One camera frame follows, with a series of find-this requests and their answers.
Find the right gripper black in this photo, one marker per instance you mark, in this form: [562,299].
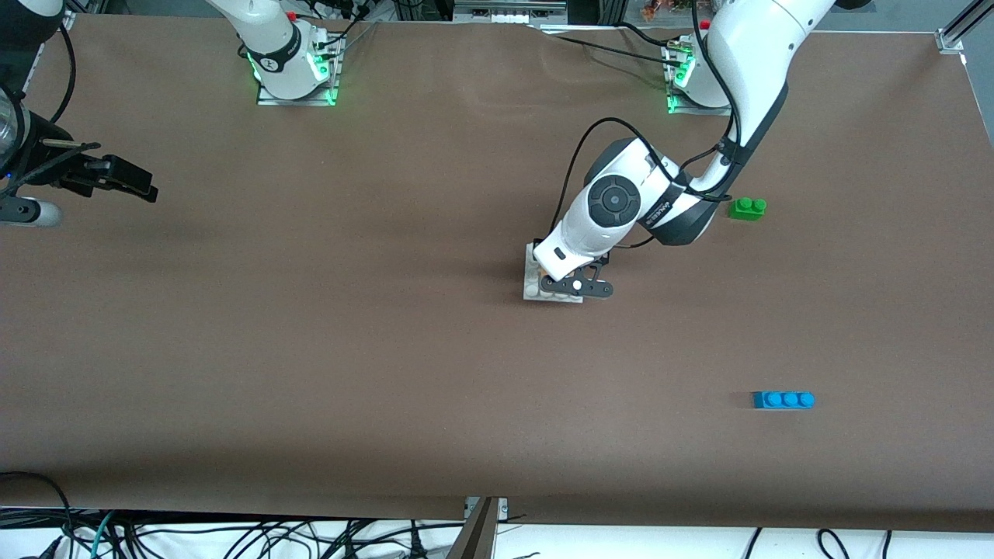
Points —
[48,161]

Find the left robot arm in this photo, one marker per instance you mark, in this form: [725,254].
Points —
[745,46]

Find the white studded base plate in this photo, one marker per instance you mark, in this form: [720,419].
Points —
[531,287]

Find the green two-stud block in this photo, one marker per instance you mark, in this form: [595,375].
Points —
[745,210]

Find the aluminium profile post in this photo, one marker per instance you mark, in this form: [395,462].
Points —
[951,35]

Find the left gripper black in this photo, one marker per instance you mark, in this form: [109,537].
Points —
[535,241]

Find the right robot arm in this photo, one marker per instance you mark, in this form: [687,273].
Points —
[272,39]

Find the blue three-stud block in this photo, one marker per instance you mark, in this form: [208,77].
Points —
[780,401]

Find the brown table mat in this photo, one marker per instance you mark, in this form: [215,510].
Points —
[388,310]

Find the metal table bracket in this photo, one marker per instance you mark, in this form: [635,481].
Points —
[501,506]

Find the dark support beam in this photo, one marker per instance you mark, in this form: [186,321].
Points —
[474,539]

